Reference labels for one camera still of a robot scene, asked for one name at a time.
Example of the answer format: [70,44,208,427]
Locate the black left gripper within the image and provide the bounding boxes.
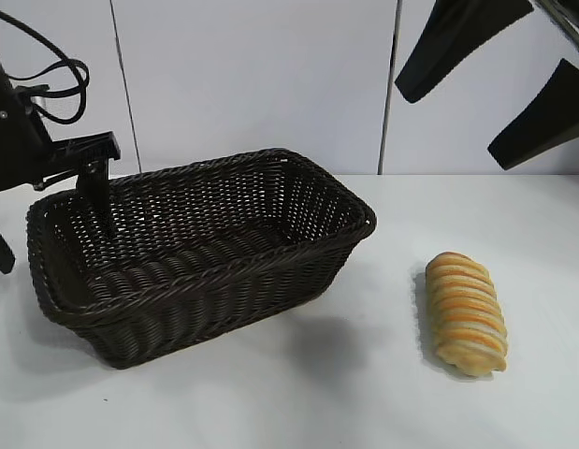
[0,86,120,276]

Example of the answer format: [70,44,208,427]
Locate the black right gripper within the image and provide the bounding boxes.
[394,0,579,172]

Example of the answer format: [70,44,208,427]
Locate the dark brown woven wicker basket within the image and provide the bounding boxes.
[25,147,379,370]

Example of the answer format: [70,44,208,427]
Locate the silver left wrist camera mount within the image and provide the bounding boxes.
[12,85,51,111]

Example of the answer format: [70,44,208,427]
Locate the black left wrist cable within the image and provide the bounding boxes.
[0,8,92,125]

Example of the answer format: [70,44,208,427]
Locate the long striped bread loaf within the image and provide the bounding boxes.
[424,251,510,377]

